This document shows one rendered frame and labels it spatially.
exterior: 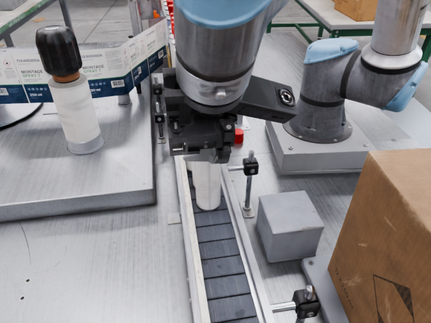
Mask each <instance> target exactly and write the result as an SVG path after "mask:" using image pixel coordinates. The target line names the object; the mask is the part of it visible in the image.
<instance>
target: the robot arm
mask: <svg viewBox="0 0 431 323"><path fill-rule="evenodd" d="M289 1H290V0H173V15H174V42H175V63H176V67H171V68H162V70H163V79H164V96H165V105H166V113H167V128H168V137H169V150H170V156H180V155H185V156H184V157H183V160H184V161H186V162H210V163H211V164H223V163H228V162H229V159H230V153H231V152H232V150H231V147H233V146H234V142H235V123H234V122H236V121H237V115H243V116H247V117H253V118H256V119H262V120H268V121H272V122H278V123H282V124H285V123H286V122H288V121H289V125H290V127H291V128H292V129H293V130H294V131H295V132H297V133H299V134H301V135H304V136H306V137H310V138H319V139H327V138H335V137H338V136H340V135H342V134H343V133H344V132H345V129H346V113H345V107H344V102H345V99H347V100H350V101H355V102H358V103H362V104H366V105H369V106H373V107H375V108H380V109H381V110H388V111H391V112H401V111H402V110H404V109H405V107H406V106H407V105H408V103H409V101H410V100H411V98H412V96H413V95H414V93H415V91H416V89H417V87H418V86H419V84H420V82H421V80H422V79H423V76H424V75H425V72H426V71H427V68H428V63H425V61H421V57H422V54H423V52H422V50H421V48H420V46H418V45H417V42H418V38H419V34H420V31H421V27H422V24H423V20H424V18H425V14H426V10H427V6H428V2H429V0H378V4H377V8H376V15H375V22H374V26H373V34H372V37H371V42H370V43H368V44H367V45H365V46H364V48H363V49H362V50H360V49H358V48H359V43H358V42H357V41H356V40H353V39H349V38H328V39H323V40H318V41H315V42H313V43H311V44H310V45H309V46H308V48H307V52H306V56H305V60H304V62H303V63H304V68H303V75H302V81H301V88H300V96H299V99H298V101H297V103H296V100H295V97H294V94H293V91H292V87H291V86H289V85H284V84H282V83H278V82H275V81H271V80H269V79H265V78H261V77H258V76H254V75H251V73H252V70H253V67H254V64H255V60H256V57H257V54H258V50H259V48H260V44H261V41H262V37H263V35H264V32H265V30H266V28H267V25H268V24H269V23H270V22H271V20H272V19H273V18H274V17H275V16H276V15H277V14H278V12H279V11H280V10H281V9H282V8H283V7H284V6H285V5H286V4H287V3H288V2H289ZM170 119H172V120H170ZM182 145H183V146H182ZM173 149H181V150H173Z"/></svg>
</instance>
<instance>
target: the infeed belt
mask: <svg viewBox="0 0 431 323"><path fill-rule="evenodd" d="M187 177H188V182H189V190H190V198H191V202H192V210H193V214H194V222H195V227H196V234H197V239H198V247H199V254H200V259H201V266H202V271H203V279H204V284H205V291H206V296H207V303H208V311H209V315H210V323H259V322H258V317H257V313H256V311H255V306H254V304H253V299H252V296H251V292H250V289H249V285H248V280H247V277H246V274H245V270H244V266H243V263H242V259H241V256H240V252H239V248H238V245H237V241H236V238H235V233H234V230H233V226H232V222H231V219H230V214H229V212H228V207H227V205H226V201H225V198H224V194H223V189H222V186H221V204H220V206H219V207H218V209H216V210H214V211H203V210H200V209H199V208H198V207H197V205H196V189H195V188H194V187H193V184H192V172H189V171H188V170H187Z"/></svg>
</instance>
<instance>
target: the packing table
mask: <svg viewBox="0 0 431 323"><path fill-rule="evenodd" d="M295 1H296V2H297V3H298V4H299V5H300V6H301V7H302V8H303V9H304V10H305V11H306V12H307V13H308V14H309V15H310V16H312V17H313V18H314V19H315V20H316V21H317V23H277V24H272V20H271V22H270V23H269V24H268V25H267V28H266V33H271V28H281V27H295V28H296V29H297V30H298V31H299V32H300V33H301V35H302V36H303V37H304V39H305V40H306V41H307V42H308V43H309V44H311V43H313V41H311V39H310V38H309V37H308V36H307V34H306V33H305V32H304V31H303V30H302V29H301V28H300V27H319V29H318V33H317V36H318V37H319V38H318V40H321V39H320V37H322V36H323V30H324V28H325V29H326V30H327V32H329V34H330V36H329V38H339V37H361V36H372V34H373V26H374V21H366V22H355V21H354V20H352V19H351V18H349V17H347V16H345V15H344V14H342V13H340V12H338V11H337V10H335V9H334V6H335V2H333V1H331V0H295ZM419 35H426V37H425V41H424V42H423V45H422V48H421V50H422V52H423V54H422V57H421V61H425V63H427V62H428V59H429V57H430V54H431V12H429V11H426V14H425V18H424V20H423V24H422V27H421V31H420V34H419Z"/></svg>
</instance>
